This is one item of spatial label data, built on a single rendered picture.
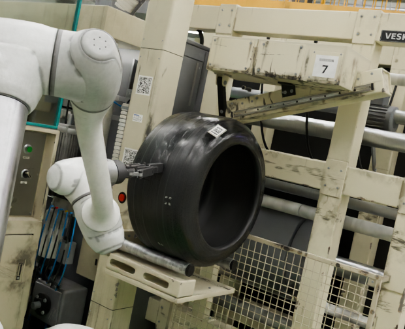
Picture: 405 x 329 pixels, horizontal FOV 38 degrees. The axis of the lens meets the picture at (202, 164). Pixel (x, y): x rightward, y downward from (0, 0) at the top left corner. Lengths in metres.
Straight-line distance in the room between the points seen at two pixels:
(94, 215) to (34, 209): 0.94
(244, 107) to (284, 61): 0.32
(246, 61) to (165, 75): 0.33
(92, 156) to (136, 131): 0.90
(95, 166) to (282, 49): 1.09
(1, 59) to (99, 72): 0.18
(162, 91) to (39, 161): 0.57
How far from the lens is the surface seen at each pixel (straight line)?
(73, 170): 1.63
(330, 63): 2.19
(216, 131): 1.99
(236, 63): 2.39
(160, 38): 2.31
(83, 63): 1.12
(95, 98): 1.19
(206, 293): 2.17
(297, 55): 2.26
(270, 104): 2.42
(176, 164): 1.93
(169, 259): 2.08
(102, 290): 2.41
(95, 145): 1.39
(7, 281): 2.44
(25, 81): 1.12
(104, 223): 1.56
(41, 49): 1.14
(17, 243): 2.40
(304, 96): 2.36
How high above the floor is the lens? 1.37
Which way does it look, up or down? 3 degrees down
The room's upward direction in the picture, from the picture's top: 12 degrees clockwise
